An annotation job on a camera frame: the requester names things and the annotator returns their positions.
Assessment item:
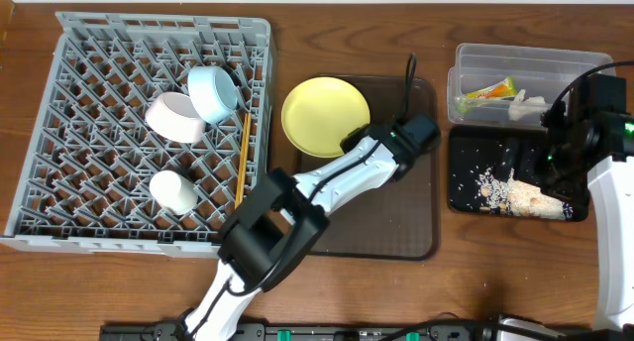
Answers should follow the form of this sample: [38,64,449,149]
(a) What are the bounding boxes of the grey dishwasher rack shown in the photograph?
[1,12,276,258]

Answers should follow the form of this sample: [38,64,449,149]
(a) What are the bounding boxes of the yellow round plate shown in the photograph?
[281,76,370,159]

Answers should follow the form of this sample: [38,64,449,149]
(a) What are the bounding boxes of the dark brown serving tray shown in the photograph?
[311,74,440,261]

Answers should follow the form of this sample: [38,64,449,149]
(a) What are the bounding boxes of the pink white bowl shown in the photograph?
[145,92,206,144]

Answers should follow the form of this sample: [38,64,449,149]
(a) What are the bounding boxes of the white tissue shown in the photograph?
[508,89,548,121]

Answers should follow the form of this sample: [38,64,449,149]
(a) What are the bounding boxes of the clear plastic waste bin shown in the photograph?
[447,44,612,131]

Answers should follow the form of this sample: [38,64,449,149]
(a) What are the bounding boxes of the black waste tray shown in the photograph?
[449,126,588,222]

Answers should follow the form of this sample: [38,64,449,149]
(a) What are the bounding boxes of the white cup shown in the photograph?
[149,170,198,215]

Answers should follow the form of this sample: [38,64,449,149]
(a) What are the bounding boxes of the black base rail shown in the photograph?
[98,322,496,341]

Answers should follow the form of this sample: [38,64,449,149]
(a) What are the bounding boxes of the green orange snack wrapper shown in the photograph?
[457,76,518,113]

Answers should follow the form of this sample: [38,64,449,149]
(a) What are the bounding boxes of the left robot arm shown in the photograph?
[178,114,441,340]

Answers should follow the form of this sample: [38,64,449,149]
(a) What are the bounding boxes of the light blue bowl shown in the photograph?
[187,66,238,125]

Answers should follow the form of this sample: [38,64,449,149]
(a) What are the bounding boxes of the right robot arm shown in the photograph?
[499,66,633,340]

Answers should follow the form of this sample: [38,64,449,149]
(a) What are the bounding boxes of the rice and nutshell pile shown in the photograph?
[449,156,574,221]

